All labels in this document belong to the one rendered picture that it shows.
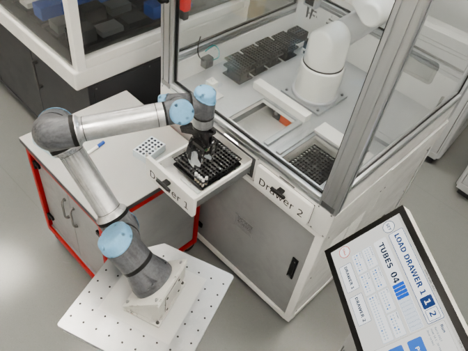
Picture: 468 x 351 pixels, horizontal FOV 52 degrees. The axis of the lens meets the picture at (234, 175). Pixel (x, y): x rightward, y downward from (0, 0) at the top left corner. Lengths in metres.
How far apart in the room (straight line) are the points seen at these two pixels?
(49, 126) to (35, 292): 1.39
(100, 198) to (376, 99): 0.93
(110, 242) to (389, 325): 0.87
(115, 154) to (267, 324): 1.16
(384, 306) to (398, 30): 0.78
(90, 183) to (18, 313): 1.19
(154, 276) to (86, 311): 0.28
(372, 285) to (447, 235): 1.81
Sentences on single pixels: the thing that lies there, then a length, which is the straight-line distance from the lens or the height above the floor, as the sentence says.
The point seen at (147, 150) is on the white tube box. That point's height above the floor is 0.80.
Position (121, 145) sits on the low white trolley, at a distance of 2.22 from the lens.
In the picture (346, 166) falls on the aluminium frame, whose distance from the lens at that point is 1.65.
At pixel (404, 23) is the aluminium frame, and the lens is 1.35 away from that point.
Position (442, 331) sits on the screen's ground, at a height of 1.16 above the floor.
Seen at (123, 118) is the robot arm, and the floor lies 1.35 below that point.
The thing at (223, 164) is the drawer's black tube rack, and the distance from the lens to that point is 2.00.
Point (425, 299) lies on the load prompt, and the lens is 1.47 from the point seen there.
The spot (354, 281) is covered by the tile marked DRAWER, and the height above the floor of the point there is 1.01.
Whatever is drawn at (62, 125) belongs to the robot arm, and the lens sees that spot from 1.46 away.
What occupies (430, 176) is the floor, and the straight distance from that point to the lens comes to 3.64.
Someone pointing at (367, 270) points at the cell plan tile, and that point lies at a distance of 1.58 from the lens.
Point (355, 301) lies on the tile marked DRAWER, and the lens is 1.57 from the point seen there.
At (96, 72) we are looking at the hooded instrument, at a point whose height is 0.87.
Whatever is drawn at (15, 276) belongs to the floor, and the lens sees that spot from 2.79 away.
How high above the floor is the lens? 2.29
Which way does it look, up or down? 47 degrees down
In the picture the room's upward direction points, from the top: 9 degrees clockwise
